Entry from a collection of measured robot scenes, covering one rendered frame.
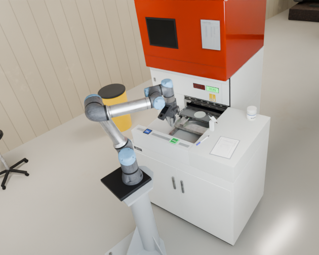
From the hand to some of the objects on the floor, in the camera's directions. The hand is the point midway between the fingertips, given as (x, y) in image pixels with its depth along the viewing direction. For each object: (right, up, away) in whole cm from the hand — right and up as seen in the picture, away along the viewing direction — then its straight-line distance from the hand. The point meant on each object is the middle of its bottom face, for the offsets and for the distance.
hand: (171, 126), depth 207 cm
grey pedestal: (-23, -110, +46) cm, 121 cm away
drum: (-63, +1, +208) cm, 218 cm away
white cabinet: (+34, -75, +79) cm, 114 cm away
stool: (-195, -59, +158) cm, 258 cm away
